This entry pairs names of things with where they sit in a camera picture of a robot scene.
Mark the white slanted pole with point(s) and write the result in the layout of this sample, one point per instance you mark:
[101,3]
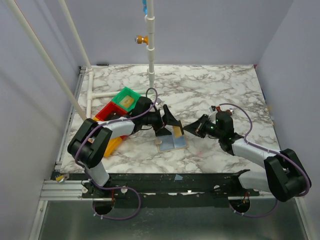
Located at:
[27,28]

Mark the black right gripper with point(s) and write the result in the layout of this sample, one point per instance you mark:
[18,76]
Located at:
[202,126]

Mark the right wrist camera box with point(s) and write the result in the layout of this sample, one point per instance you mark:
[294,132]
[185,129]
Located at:
[213,111]

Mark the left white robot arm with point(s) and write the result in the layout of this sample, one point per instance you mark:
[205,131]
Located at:
[90,142]

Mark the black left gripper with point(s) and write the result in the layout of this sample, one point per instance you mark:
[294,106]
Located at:
[167,118]

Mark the green plastic bin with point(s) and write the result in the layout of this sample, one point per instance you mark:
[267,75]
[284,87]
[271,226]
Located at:
[124,92]

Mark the orange knob on pipe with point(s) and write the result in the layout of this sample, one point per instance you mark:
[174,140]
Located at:
[141,39]

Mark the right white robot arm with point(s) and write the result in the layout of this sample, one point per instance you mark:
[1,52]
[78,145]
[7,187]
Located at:
[284,175]

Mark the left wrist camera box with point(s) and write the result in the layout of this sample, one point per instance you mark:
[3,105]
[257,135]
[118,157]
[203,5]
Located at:
[159,103]

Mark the red plastic bin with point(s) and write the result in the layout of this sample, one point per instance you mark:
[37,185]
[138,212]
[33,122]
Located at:
[110,112]

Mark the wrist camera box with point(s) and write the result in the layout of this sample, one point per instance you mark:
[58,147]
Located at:
[213,111]
[159,103]

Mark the yellow plastic bin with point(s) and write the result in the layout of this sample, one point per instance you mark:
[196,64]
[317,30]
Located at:
[112,145]

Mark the yellow card in green bin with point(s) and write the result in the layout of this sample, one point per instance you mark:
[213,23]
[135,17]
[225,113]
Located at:
[127,101]

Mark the beige card holder wallet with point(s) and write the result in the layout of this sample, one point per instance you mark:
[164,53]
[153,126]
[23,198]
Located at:
[168,143]

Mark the black table front rail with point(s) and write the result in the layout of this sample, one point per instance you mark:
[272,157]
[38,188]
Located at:
[169,190]

